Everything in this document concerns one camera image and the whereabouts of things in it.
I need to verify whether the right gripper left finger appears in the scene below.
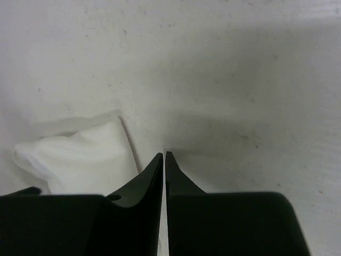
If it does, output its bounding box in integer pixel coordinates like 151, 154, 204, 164
1, 153, 163, 255

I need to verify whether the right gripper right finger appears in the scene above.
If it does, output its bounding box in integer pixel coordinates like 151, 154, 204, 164
165, 152, 310, 255

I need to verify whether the white tank top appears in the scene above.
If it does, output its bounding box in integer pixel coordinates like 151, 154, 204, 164
13, 115, 139, 196

